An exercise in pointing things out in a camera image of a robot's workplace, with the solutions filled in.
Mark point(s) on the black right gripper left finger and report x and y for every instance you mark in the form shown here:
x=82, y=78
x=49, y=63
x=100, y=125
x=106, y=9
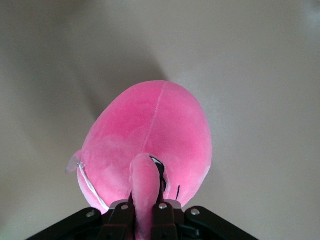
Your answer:
x=120, y=222

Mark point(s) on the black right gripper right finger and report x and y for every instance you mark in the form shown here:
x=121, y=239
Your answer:
x=162, y=222

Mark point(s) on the pink plush toy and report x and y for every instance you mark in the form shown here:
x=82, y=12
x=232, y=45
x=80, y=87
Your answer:
x=162, y=130

